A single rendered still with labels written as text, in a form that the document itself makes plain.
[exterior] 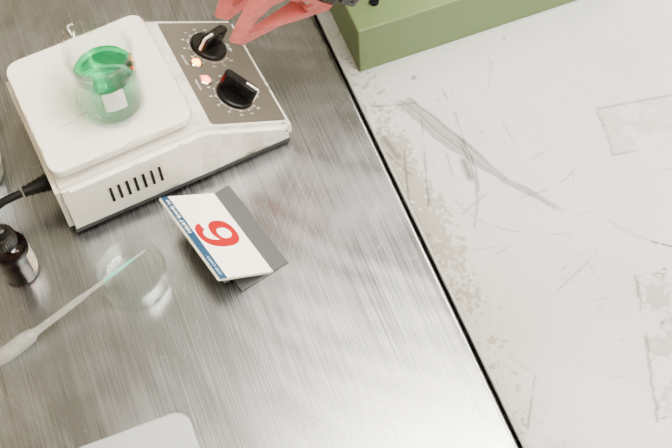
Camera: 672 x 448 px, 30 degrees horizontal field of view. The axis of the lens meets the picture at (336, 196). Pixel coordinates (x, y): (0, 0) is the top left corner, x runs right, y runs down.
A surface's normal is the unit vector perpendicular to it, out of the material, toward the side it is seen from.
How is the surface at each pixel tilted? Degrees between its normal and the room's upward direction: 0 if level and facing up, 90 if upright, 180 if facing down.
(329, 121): 0
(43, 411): 0
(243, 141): 90
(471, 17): 90
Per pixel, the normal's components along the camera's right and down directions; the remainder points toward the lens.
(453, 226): -0.04, -0.51
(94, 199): 0.44, 0.76
